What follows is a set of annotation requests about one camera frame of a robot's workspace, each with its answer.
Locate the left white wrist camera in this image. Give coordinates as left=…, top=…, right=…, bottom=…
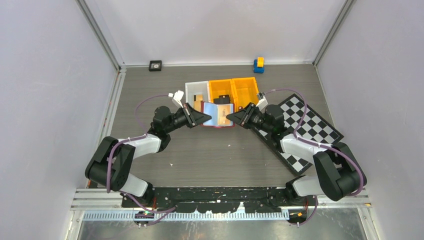
left=168, top=90, right=184, bottom=108

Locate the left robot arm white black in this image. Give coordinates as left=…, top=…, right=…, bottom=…
left=84, top=103, right=212, bottom=207

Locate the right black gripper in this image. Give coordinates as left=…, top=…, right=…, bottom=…
left=226, top=102, right=273, bottom=134

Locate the red card holder wallet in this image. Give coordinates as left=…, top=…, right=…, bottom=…
left=201, top=102, right=235, bottom=128

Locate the white plastic bin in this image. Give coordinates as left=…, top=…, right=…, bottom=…
left=185, top=81, right=211, bottom=113

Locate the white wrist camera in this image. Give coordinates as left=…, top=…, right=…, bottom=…
left=168, top=90, right=184, bottom=108
left=256, top=92, right=268, bottom=111

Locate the black white checkerboard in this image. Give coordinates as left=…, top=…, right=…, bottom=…
left=251, top=94, right=344, bottom=177

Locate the aluminium rail frame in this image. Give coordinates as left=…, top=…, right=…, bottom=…
left=71, top=188, right=372, bottom=222

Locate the orange bin with cards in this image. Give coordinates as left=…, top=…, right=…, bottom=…
left=208, top=78, right=238, bottom=104

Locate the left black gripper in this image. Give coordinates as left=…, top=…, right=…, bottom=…
left=165, top=102, right=211, bottom=134

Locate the blue yellow toy block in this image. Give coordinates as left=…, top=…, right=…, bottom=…
left=253, top=57, right=265, bottom=74

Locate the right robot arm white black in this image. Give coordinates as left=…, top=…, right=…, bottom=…
left=226, top=103, right=367, bottom=205

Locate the empty orange bin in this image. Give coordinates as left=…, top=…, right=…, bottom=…
left=232, top=77, right=259, bottom=110

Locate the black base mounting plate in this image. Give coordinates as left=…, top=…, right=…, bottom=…
left=121, top=186, right=316, bottom=214

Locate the dark grey credit card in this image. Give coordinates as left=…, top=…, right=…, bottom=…
left=213, top=94, right=231, bottom=105

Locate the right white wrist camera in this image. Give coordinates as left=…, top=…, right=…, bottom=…
left=256, top=92, right=268, bottom=111

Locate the small black square box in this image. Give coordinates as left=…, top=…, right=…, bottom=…
left=148, top=60, right=163, bottom=72

